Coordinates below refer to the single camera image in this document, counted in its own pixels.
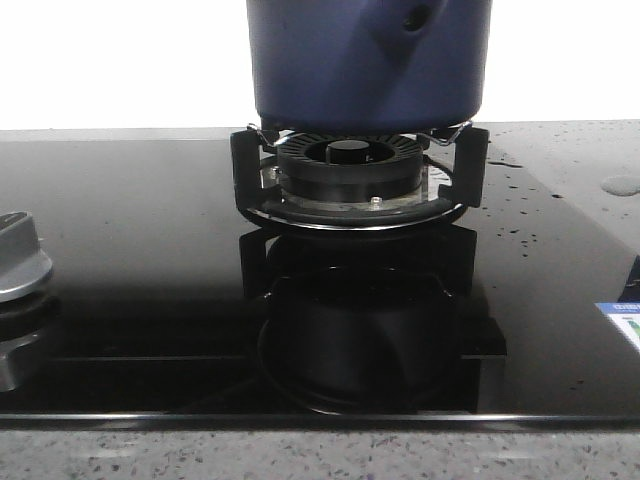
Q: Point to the blue cooking pot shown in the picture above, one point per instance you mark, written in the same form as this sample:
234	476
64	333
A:
367	67

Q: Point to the blue white energy label sticker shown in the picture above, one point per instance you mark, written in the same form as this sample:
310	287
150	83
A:
625	316

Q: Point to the silver stove control knob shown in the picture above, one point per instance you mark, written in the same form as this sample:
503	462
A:
24	264

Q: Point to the black pot support grate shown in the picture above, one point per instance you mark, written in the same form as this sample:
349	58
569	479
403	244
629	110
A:
453	173

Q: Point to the black gas burner head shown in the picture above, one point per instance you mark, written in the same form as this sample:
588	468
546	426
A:
350	169

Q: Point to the black glass stove top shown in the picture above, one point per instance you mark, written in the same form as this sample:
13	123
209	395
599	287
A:
168	310

